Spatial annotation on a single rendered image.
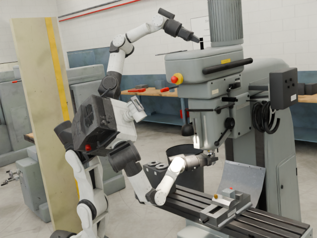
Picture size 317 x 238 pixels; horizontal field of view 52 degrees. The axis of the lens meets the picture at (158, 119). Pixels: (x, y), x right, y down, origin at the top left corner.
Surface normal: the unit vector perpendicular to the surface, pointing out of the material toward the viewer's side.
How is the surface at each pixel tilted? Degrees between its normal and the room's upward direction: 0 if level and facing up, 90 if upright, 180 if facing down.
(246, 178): 63
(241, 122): 90
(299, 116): 90
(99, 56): 90
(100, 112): 58
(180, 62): 90
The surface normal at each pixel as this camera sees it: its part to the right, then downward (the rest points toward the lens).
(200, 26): -0.70, 0.24
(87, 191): -0.47, 0.25
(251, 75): 0.70, 0.08
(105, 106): 0.68, -0.50
